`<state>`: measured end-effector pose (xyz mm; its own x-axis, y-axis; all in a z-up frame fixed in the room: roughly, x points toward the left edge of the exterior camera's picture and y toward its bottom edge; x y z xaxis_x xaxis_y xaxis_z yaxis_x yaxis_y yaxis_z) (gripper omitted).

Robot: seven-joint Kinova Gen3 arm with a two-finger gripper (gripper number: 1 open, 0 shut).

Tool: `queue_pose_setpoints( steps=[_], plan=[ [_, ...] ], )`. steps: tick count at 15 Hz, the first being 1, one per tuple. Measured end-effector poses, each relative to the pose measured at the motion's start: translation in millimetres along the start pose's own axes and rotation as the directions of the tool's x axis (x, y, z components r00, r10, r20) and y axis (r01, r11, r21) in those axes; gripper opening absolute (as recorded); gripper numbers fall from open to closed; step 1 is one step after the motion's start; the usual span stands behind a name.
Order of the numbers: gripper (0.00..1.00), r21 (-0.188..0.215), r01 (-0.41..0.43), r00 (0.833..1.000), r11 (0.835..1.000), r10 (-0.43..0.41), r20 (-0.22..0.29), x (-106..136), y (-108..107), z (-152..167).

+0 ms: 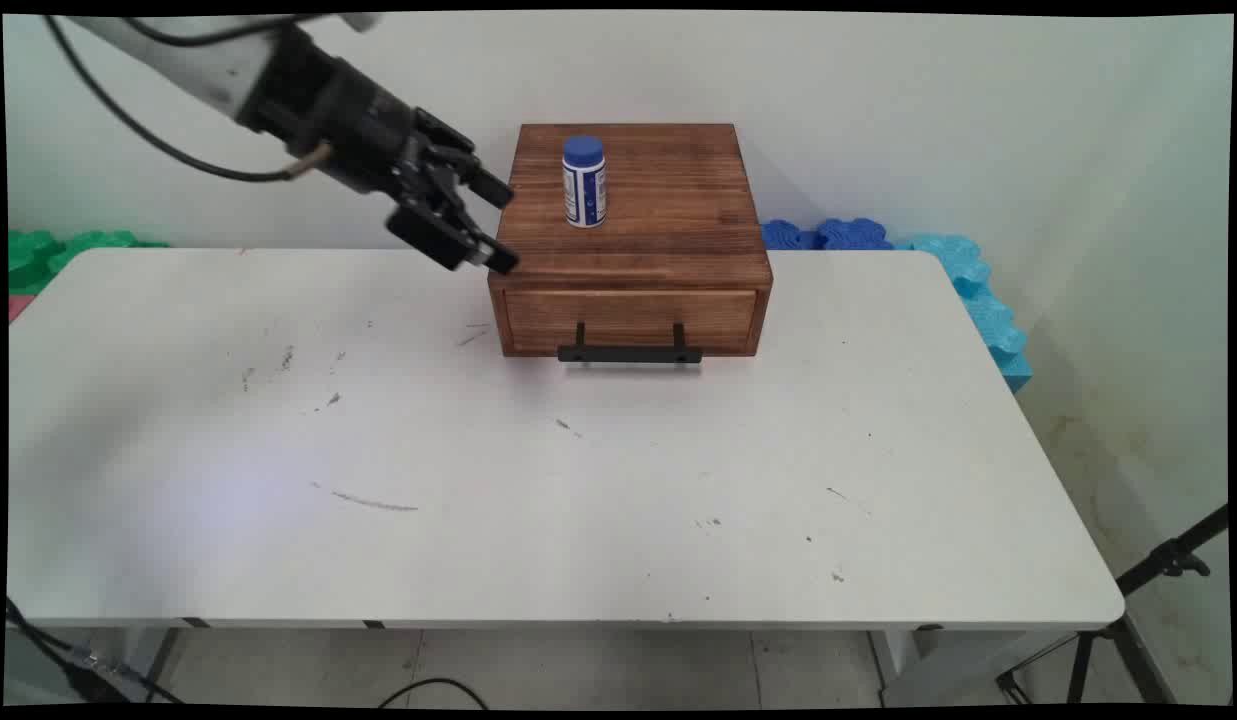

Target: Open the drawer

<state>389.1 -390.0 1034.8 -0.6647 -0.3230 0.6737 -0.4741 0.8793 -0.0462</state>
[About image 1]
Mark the white bottle with blue cap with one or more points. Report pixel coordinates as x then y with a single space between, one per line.
584 185

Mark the black camera tripod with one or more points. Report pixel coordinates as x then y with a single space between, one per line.
1158 565

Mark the white table leg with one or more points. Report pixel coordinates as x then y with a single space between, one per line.
938 665

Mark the dark blue foam puzzle mat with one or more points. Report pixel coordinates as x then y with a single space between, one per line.
828 236

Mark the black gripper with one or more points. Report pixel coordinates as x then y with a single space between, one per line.
353 125

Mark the green foam puzzle mat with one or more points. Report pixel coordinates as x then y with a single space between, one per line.
53 255

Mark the pink foam puzzle mat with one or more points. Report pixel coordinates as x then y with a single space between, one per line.
18 306

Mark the brown wooden drawer cabinet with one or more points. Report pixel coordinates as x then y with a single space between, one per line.
648 205

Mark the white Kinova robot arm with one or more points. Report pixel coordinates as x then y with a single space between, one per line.
193 62

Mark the cyan foam puzzle mat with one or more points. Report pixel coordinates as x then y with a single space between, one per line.
983 300

